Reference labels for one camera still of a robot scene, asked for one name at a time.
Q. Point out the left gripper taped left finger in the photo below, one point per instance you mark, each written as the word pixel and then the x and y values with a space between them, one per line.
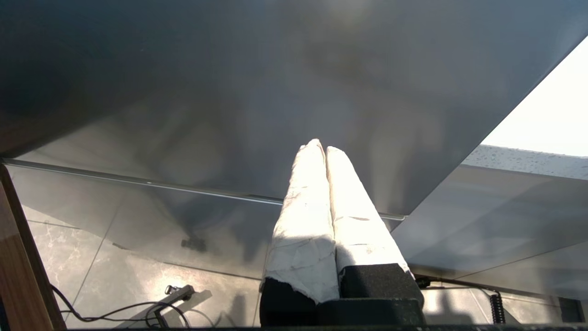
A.
pixel 303 220

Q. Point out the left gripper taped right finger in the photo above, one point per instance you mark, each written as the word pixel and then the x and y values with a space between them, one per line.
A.
pixel 358 220

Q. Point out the stainless steel under-counter cabinet front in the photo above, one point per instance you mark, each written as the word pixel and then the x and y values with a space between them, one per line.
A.
pixel 505 220

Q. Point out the stainless steel refrigerator drawer front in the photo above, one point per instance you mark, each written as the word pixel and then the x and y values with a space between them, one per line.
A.
pixel 138 216

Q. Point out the large stainless steel refrigerator door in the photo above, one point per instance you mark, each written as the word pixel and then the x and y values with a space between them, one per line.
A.
pixel 183 92

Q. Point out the small black box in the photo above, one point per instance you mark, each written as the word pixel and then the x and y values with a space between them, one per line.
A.
pixel 571 310

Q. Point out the brown wooden panel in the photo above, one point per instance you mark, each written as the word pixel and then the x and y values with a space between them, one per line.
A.
pixel 18 276

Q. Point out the grey metal floor bracket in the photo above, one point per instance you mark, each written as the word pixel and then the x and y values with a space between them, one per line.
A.
pixel 183 291

